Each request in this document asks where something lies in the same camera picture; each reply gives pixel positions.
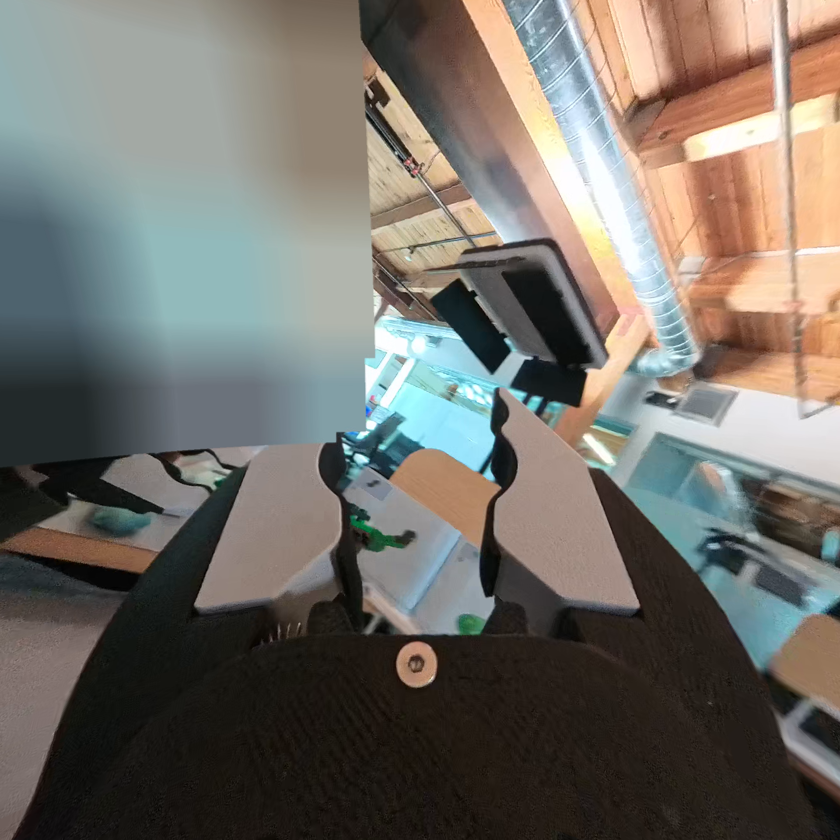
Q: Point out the instruction booklet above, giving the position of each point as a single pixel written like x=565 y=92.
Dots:
x=413 y=571

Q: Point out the metal sprinkler pipe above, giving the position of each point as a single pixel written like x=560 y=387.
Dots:
x=420 y=177

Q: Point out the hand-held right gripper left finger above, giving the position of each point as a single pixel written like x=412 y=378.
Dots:
x=269 y=525

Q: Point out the hanging metal rod frame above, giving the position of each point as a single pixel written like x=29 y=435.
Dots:
x=791 y=197

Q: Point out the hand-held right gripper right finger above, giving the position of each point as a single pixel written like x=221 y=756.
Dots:
x=558 y=525

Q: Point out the grey light panel black flaps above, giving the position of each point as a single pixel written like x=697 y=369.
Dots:
x=525 y=308

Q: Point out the silver ventilation duct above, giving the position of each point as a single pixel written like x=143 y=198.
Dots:
x=604 y=164

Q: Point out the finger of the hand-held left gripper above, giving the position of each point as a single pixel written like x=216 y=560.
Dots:
x=138 y=479
x=210 y=464

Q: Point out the white vent grille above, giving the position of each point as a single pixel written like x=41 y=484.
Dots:
x=707 y=401

